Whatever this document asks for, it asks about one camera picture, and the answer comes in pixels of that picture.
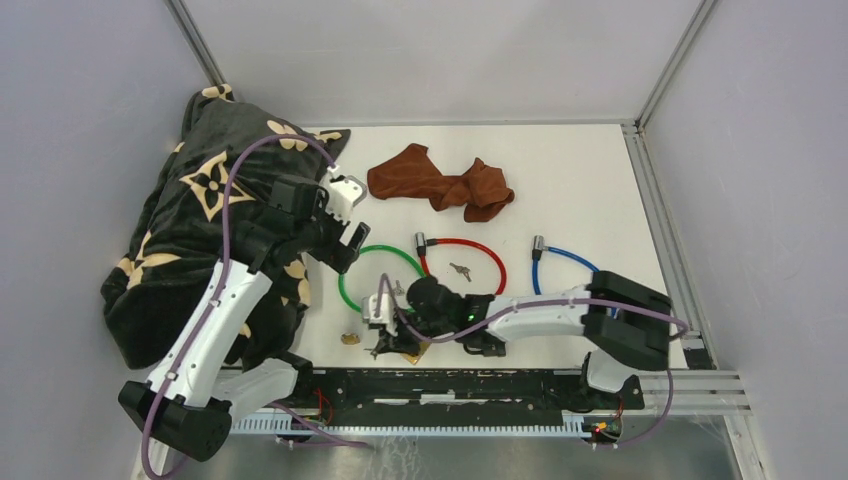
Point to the red cable lock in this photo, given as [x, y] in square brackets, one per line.
[422, 243]

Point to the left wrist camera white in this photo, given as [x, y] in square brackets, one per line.
[345, 193]

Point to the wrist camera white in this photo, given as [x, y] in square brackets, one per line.
[345, 193]
[377, 311]

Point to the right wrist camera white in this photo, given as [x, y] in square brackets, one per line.
[377, 311]

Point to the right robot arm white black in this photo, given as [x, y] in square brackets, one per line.
[629, 324]

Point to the red lock keys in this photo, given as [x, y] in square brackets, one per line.
[462, 270]

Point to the blue cable lock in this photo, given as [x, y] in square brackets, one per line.
[539, 247]

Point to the brown cloth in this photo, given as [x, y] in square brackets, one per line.
[482, 190]

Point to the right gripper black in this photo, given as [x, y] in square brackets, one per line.
[398, 344]

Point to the green cable lock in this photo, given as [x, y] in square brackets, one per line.
[341, 286]

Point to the black padlock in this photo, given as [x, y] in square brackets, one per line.
[493, 350]

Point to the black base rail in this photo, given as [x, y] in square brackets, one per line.
[371, 397]

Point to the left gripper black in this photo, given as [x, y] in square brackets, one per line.
[337, 254]

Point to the black floral blanket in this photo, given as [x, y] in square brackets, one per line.
[220, 173]

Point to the small brass padlock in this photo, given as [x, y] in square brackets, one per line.
[350, 339]

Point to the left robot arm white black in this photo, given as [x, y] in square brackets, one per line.
[183, 403]

